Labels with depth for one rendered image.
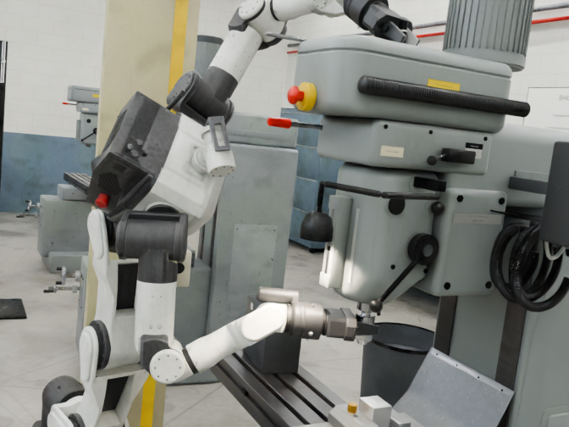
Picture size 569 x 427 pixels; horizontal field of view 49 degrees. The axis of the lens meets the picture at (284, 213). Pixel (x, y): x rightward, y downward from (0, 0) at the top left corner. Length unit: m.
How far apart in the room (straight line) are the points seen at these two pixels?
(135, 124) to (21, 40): 8.78
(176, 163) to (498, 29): 0.81
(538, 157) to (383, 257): 0.49
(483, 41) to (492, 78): 0.11
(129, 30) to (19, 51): 7.29
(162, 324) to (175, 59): 1.82
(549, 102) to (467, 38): 5.19
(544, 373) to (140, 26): 2.20
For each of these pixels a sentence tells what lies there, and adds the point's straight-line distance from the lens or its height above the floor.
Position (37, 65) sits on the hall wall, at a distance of 10.27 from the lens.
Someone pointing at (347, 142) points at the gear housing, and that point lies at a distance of 1.41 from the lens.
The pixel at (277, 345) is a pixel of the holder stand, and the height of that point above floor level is 1.04.
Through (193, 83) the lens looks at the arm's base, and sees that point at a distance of 1.65.
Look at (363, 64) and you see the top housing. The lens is 1.30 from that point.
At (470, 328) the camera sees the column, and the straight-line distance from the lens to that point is 1.82.
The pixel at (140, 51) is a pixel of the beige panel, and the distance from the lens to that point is 3.02.
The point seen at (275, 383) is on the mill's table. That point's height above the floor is 0.94.
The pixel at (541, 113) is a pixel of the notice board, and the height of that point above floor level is 2.12.
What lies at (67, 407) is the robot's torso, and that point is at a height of 0.73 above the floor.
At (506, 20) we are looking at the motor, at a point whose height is 1.99.
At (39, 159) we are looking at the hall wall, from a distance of 10.29.
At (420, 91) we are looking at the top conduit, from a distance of 1.33.
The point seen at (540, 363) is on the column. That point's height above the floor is 1.19.
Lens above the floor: 1.69
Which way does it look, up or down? 8 degrees down
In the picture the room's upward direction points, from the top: 6 degrees clockwise
